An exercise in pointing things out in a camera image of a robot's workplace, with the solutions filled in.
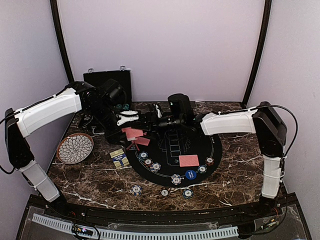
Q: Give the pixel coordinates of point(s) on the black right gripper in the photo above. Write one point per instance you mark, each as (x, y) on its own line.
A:
(155, 127)

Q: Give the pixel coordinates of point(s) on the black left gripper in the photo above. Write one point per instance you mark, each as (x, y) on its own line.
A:
(113, 136)

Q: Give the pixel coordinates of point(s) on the red playing card deck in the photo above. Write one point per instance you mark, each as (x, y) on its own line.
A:
(132, 133)

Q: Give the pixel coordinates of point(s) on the red card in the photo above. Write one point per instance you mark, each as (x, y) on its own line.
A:
(188, 160)
(142, 141)

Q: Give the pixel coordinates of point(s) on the orange chip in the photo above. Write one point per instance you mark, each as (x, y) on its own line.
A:
(148, 162)

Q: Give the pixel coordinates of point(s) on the white blue chip bottom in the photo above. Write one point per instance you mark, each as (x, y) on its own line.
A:
(176, 179)

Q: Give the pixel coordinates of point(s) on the blue small blind button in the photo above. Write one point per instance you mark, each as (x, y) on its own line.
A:
(191, 174)

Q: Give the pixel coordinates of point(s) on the blue white chip stack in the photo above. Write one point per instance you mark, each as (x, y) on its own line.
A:
(136, 190)

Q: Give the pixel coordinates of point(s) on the red chip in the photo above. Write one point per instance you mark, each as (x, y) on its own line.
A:
(209, 161)

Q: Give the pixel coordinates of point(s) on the brown white chip stack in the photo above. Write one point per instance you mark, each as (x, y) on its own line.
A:
(164, 193)

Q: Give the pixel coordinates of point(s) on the teal blue chip stack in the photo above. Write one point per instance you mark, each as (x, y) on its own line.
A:
(187, 193)

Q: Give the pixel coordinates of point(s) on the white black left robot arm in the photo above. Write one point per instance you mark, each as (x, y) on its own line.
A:
(21, 123)

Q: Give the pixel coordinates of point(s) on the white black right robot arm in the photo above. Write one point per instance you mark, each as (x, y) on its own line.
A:
(238, 180)

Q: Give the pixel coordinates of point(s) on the teal chip row right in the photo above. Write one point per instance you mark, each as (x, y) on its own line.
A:
(126, 107)

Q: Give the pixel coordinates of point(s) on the red triangular all-in button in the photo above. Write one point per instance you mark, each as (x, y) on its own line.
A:
(133, 147)

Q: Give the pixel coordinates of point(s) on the gold blue card box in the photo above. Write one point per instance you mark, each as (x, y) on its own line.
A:
(119, 158)

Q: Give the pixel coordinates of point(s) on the blue tan chip row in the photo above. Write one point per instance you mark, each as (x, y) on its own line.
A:
(87, 119)

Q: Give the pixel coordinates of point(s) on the round black poker mat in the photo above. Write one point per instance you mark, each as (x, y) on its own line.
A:
(172, 143)

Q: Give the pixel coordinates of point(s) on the floral ceramic plate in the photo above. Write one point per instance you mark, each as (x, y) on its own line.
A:
(75, 148)

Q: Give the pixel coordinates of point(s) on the black poker chip case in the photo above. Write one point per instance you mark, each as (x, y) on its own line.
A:
(90, 88)

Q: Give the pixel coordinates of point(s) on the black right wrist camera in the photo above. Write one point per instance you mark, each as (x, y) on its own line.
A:
(180, 105)

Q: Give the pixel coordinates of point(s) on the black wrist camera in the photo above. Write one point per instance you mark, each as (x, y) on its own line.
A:
(114, 92)
(180, 105)

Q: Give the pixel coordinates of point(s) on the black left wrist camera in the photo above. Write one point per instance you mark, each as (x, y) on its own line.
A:
(114, 92)

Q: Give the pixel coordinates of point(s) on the white cable duct strip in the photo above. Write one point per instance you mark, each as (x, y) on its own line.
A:
(121, 231)

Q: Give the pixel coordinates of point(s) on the black left frame post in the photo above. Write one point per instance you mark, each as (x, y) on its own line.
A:
(60, 40)

